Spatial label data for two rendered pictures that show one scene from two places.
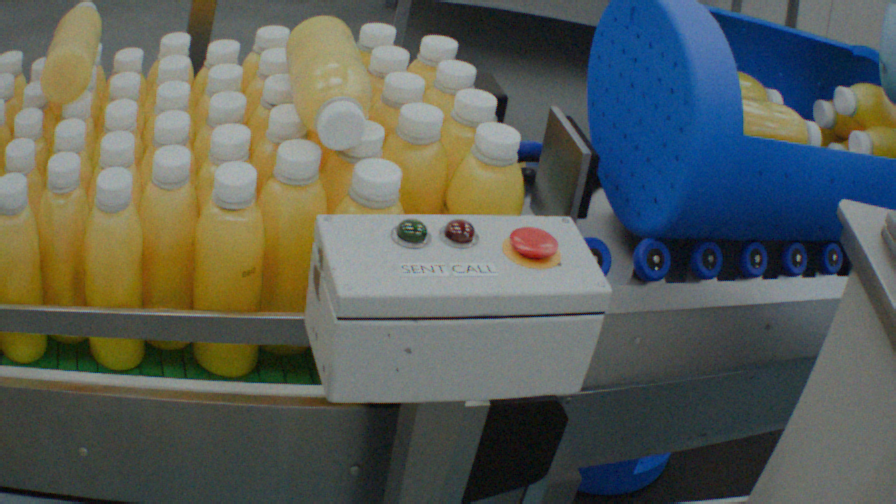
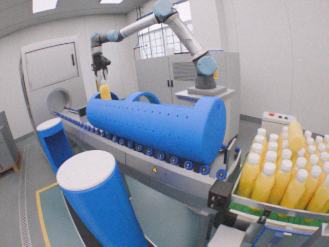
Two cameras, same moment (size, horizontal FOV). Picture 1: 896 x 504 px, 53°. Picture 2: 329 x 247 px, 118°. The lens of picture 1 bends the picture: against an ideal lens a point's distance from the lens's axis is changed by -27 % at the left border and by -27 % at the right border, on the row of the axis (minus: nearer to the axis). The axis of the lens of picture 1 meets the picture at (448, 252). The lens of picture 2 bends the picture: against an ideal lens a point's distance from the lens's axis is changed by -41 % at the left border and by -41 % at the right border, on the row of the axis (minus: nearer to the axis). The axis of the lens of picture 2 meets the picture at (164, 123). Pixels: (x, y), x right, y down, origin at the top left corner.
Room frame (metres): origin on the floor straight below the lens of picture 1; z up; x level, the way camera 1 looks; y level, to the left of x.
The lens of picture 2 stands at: (1.56, 0.25, 1.40)
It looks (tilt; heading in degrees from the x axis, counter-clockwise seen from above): 22 degrees down; 241
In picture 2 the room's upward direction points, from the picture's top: 7 degrees counter-clockwise
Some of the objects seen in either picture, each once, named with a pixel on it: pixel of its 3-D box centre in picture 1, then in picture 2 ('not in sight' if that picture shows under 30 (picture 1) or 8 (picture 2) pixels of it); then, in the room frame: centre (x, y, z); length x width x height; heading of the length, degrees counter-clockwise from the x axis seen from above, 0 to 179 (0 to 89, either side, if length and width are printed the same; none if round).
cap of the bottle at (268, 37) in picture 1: (271, 37); (302, 174); (1.10, 0.24, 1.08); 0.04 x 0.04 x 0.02
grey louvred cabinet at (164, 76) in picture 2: not in sight; (181, 92); (-0.25, -2.21, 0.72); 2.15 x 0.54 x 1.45; 100
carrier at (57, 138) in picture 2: not in sight; (63, 163); (1.91, -1.34, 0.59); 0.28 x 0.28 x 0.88
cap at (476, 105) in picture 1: (475, 104); (259, 139); (1.00, 0.00, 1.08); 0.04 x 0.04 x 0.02
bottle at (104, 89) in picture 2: not in sight; (105, 95); (1.36, -0.87, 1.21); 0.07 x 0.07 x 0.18
